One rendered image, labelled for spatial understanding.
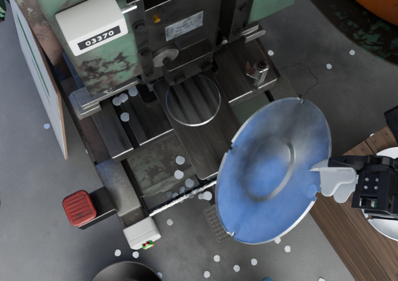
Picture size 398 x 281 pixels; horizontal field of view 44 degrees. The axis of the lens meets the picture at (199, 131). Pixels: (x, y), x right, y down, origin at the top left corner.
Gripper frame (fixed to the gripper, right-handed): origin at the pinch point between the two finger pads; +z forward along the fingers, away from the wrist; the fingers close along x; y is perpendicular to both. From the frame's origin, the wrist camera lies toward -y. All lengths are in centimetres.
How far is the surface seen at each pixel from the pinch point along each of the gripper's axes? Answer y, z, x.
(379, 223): -4, 23, 74
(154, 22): -14.2, 14.8, -29.1
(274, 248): 7, 65, 82
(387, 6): -29.5, -7.3, 1.6
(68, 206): 14, 52, -13
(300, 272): 14, 57, 90
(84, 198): 12, 50, -11
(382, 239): 0, 22, 75
